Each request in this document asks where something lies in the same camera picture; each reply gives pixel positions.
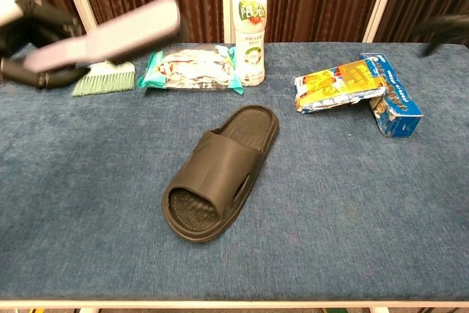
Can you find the crumpled yellow blue snack bag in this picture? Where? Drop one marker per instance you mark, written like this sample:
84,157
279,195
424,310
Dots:
329,87

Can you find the black rubber slipper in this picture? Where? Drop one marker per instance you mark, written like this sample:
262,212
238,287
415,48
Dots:
220,159

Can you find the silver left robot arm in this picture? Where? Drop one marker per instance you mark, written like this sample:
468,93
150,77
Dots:
9,5

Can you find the white upright frame post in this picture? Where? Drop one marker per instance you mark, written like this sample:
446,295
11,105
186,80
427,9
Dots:
228,1

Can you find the blue fabric table cover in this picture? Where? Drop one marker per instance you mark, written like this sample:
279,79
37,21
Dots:
329,199

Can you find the teal snack packet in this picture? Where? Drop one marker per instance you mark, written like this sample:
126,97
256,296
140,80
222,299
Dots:
190,69

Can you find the drink bottle yellow cap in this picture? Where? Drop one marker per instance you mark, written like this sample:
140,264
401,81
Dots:
250,45

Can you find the white table frame rail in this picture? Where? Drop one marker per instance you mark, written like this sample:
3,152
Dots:
234,305

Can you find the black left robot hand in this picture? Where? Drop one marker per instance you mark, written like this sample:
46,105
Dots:
44,21

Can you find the green mini hand broom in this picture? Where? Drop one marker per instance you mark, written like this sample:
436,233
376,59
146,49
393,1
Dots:
110,80

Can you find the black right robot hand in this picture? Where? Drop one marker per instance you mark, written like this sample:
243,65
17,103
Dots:
452,29

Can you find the blue cardboard box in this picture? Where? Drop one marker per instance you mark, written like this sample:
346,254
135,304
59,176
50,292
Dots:
399,107

